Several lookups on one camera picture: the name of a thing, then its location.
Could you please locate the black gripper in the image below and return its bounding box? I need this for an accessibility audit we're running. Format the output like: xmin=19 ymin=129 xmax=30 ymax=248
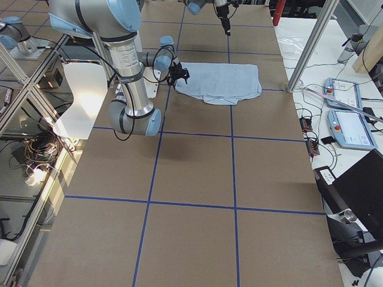
xmin=169 ymin=62 xmax=190 ymax=88
xmin=215 ymin=4 xmax=231 ymax=36

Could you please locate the light blue button shirt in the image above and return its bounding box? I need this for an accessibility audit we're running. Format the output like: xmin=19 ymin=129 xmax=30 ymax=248
xmin=175 ymin=62 xmax=262 ymax=105

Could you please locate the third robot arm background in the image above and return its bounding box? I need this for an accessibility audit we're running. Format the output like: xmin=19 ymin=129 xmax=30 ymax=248
xmin=1 ymin=16 xmax=44 ymax=60

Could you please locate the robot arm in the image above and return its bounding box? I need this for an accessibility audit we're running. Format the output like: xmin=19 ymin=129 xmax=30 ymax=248
xmin=183 ymin=0 xmax=232 ymax=36
xmin=49 ymin=1 xmax=190 ymax=136

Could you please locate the red cylinder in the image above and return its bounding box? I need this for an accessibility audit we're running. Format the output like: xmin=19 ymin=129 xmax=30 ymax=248
xmin=272 ymin=0 xmax=286 ymax=26

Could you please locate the clear plastic bag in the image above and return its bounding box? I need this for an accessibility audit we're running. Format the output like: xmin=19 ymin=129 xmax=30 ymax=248
xmin=278 ymin=36 xmax=305 ymax=60

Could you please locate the far orange black adapter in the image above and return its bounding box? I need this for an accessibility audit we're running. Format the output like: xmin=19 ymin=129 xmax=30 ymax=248
xmin=299 ymin=117 xmax=313 ymax=132

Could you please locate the orange black adapter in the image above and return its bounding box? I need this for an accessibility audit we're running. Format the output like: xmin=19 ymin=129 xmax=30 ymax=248
xmin=305 ymin=138 xmax=320 ymax=157
xmin=299 ymin=117 xmax=313 ymax=132

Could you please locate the far blue teach pendant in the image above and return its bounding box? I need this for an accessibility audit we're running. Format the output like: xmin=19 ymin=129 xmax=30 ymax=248
xmin=324 ymin=78 xmax=362 ymax=109

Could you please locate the blue teach pendant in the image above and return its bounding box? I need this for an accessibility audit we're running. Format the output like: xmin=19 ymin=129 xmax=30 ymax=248
xmin=327 ymin=109 xmax=378 ymax=151
xmin=324 ymin=78 xmax=362 ymax=109

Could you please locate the near orange black adapter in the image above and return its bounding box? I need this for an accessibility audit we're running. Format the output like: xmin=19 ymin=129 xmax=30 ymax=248
xmin=305 ymin=138 xmax=320 ymax=157

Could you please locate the near blue teach pendant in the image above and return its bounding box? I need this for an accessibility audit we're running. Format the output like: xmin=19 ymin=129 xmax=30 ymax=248
xmin=327 ymin=109 xmax=378 ymax=151

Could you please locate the black laptop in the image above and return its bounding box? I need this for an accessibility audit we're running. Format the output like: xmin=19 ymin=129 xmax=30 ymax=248
xmin=313 ymin=149 xmax=382 ymax=240

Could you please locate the aluminium frame post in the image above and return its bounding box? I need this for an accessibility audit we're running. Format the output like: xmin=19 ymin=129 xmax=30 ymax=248
xmin=286 ymin=0 xmax=339 ymax=93

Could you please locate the coiled cable bundle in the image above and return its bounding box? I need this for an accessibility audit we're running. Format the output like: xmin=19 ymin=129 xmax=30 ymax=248
xmin=23 ymin=132 xmax=60 ymax=162

